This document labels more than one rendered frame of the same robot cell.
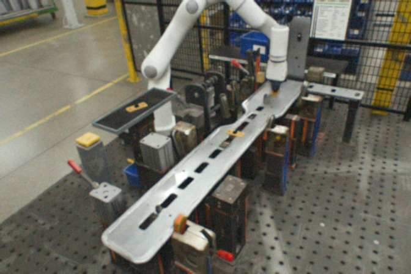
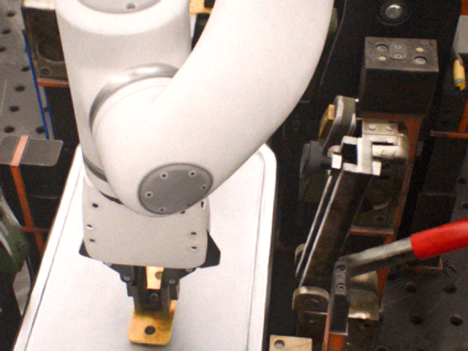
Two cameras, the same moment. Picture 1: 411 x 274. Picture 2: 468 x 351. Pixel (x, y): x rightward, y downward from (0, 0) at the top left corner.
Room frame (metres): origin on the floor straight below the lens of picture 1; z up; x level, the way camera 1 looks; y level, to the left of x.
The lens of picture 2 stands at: (2.02, -0.54, 1.66)
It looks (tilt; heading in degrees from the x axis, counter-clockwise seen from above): 47 degrees down; 152
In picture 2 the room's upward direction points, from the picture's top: straight up
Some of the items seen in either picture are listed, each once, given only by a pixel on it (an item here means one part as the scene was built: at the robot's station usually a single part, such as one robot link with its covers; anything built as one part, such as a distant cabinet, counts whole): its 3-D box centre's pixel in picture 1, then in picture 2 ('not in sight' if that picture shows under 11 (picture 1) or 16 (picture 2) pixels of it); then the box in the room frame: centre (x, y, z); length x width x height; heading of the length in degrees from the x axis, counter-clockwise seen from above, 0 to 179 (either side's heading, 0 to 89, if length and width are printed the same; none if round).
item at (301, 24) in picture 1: (297, 48); not in sight; (1.79, -0.53, 1.17); 0.12 x 0.01 x 0.34; 56
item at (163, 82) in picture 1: (158, 73); not in sight; (1.70, 0.26, 1.10); 0.19 x 0.12 x 0.24; 171
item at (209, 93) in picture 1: (208, 123); (368, 100); (1.39, 0.00, 0.94); 0.18 x 0.13 x 0.49; 146
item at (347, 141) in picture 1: (350, 120); not in sight; (1.49, -0.78, 0.84); 0.11 x 0.06 x 0.29; 56
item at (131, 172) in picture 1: (139, 174); not in sight; (1.26, 0.37, 0.74); 0.11 x 0.10 x 0.09; 146
